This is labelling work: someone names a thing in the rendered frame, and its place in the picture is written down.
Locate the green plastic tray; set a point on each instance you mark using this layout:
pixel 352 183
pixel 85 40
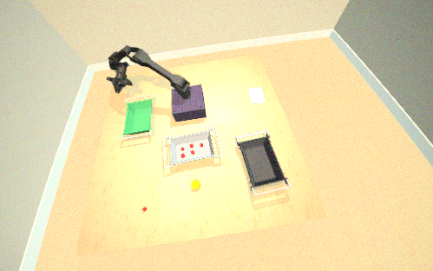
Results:
pixel 138 118

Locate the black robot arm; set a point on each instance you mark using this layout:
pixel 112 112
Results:
pixel 143 59

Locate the yellow short cylinder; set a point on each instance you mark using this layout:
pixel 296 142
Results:
pixel 195 184

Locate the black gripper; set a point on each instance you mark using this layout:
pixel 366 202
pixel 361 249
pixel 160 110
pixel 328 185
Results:
pixel 119 81

